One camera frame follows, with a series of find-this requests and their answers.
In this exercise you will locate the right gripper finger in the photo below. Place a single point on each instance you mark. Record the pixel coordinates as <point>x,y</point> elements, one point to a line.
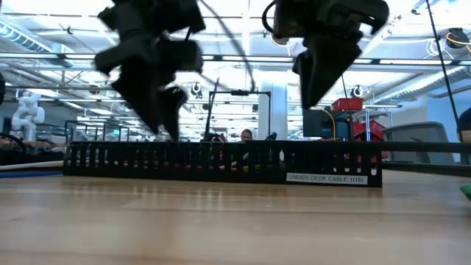
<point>324,73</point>

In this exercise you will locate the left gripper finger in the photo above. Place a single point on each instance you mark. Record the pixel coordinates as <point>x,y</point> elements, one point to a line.
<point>140,103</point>
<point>173,110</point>

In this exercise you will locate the black background robot arm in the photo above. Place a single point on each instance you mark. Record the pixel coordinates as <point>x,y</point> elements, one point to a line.
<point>271,137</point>

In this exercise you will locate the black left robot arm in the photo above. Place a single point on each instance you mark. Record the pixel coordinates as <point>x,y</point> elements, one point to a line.
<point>173,14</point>

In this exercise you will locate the red storage bin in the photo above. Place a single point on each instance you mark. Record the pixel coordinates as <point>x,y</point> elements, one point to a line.
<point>347,104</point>

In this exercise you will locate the black monitor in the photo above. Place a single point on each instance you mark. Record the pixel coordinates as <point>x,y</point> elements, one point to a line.
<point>316,123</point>

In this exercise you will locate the white building column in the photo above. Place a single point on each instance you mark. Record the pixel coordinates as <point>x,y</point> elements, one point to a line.
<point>277,110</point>

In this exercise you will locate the rack of red bins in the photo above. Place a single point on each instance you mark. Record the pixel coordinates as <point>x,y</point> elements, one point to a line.
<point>371,130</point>

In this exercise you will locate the long ceiling light bar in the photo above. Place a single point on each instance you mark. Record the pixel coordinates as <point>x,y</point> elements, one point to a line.
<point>404,61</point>

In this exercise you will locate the grey mesh office chair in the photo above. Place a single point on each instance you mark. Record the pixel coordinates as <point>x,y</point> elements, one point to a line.
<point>416,130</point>

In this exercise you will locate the black background camera frame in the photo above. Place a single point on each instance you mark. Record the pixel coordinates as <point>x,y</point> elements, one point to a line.
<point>239,92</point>

